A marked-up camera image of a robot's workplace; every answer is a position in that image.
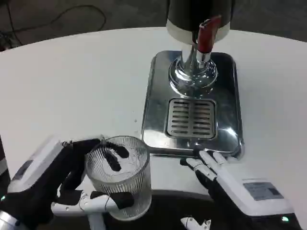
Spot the white support bar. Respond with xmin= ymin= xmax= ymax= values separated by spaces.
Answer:
xmin=88 ymin=212 xmax=104 ymax=230

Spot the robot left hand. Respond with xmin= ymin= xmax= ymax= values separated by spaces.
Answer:
xmin=0 ymin=135 xmax=135 ymax=230

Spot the drink dispenser with chrome base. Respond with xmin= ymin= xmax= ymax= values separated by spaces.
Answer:
xmin=165 ymin=0 xmax=232 ymax=98

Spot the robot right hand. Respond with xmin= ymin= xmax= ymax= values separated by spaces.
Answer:
xmin=179 ymin=148 xmax=307 ymax=230

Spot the red tap handle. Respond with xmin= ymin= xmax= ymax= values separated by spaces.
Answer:
xmin=196 ymin=14 xmax=222 ymax=54

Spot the steel drip tray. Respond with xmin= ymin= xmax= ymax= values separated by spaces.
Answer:
xmin=141 ymin=50 xmax=246 ymax=159

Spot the clear ribbed glass cup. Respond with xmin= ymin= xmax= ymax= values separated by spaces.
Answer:
xmin=85 ymin=135 xmax=153 ymax=221

